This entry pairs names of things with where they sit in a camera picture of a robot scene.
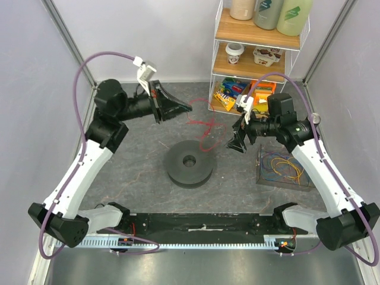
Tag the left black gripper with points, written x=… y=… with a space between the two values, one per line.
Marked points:
x=165 y=105

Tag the yellow candy bag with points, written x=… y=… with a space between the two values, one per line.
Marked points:
x=226 y=101

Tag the black cable spool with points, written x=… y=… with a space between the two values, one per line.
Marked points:
x=187 y=165

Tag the grey green bottle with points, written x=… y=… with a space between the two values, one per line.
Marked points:
x=267 y=14

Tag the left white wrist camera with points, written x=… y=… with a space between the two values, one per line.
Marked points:
x=145 y=72

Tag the white wire wooden shelf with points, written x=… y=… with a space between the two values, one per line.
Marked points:
x=245 y=52

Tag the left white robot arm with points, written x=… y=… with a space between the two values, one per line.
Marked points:
x=59 y=215

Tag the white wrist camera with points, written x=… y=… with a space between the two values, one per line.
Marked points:
x=145 y=72
x=244 y=104

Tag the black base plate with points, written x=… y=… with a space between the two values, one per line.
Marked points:
x=165 y=228

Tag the white paper cup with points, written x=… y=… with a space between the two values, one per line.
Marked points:
x=234 y=51

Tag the blue green snack box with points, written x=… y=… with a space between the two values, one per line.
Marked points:
x=233 y=87

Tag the white chocolate dessert tub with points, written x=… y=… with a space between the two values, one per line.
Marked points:
x=266 y=56

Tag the black yellow drink can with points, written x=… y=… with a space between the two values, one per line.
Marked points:
x=315 y=119

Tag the orange yellow snack box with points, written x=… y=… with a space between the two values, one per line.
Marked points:
x=260 y=95

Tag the beige bottle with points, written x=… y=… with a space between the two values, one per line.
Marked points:
x=242 y=9

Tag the light green bottle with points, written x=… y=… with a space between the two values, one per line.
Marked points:
x=293 y=16

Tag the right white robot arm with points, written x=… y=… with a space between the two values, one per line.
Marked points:
x=347 y=217

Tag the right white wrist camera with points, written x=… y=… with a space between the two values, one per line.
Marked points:
x=244 y=104

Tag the clear box of wires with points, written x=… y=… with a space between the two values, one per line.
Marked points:
x=276 y=167

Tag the grey slotted cable duct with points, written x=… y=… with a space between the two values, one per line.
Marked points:
x=119 y=242

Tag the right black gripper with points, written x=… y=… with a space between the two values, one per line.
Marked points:
x=247 y=130

